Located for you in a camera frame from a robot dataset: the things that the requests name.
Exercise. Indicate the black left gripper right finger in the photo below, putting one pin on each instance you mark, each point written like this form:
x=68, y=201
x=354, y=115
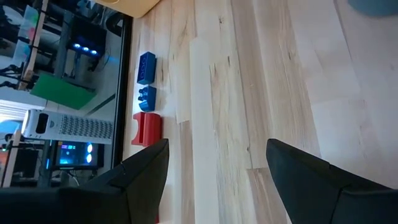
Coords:
x=326, y=202

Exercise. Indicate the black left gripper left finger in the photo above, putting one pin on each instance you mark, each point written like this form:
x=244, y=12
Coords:
x=93, y=205

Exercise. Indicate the red rectangular block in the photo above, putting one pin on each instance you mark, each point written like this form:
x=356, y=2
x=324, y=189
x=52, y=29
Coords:
x=157, y=219

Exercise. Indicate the red arch block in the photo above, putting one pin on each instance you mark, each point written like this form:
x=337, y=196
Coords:
x=138, y=137

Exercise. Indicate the red brick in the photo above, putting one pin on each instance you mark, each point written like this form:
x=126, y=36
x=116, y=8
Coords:
x=153, y=129

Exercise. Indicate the blue square toy brick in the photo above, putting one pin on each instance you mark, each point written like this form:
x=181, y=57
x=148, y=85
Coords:
x=148, y=101

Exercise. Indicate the blue long toy brick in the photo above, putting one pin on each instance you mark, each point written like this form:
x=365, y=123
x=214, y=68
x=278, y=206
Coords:
x=146, y=68

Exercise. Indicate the white fan stand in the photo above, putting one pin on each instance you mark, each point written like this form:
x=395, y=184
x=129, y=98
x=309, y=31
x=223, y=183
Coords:
x=77, y=127

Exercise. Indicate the green board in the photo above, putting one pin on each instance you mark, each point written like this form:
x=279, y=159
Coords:
x=62, y=91

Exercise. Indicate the black computer tower blue lights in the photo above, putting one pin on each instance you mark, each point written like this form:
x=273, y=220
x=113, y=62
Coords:
x=88, y=37

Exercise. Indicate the teal plastic bin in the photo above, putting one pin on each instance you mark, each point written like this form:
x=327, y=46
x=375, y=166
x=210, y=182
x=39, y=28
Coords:
x=373, y=6

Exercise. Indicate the black aluminium table frame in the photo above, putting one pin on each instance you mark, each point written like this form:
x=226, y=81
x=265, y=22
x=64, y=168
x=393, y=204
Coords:
x=122, y=93

